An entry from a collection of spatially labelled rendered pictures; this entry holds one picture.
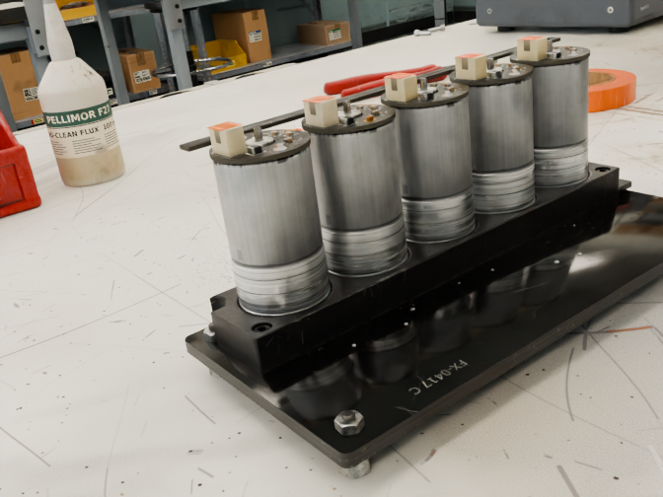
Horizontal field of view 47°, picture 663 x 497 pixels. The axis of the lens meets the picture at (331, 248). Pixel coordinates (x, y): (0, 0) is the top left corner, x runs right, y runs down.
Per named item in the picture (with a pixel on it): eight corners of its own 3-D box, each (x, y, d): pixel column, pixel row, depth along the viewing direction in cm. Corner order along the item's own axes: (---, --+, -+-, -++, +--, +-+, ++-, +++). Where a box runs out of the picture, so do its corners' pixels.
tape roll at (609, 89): (508, 99, 45) (507, 79, 45) (599, 83, 46) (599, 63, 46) (556, 119, 40) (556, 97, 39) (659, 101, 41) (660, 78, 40)
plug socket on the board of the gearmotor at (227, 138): (257, 150, 18) (252, 122, 18) (226, 159, 18) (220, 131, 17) (239, 145, 19) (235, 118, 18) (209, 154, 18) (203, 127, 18)
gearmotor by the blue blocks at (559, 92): (602, 195, 26) (605, 44, 24) (557, 217, 25) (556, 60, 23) (544, 182, 28) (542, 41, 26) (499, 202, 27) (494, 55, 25)
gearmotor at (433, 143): (493, 249, 23) (485, 83, 21) (436, 277, 22) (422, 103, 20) (436, 231, 25) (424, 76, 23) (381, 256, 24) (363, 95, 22)
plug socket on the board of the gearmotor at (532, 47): (552, 56, 24) (552, 35, 24) (535, 62, 23) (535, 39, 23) (532, 55, 25) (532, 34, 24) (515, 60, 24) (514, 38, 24)
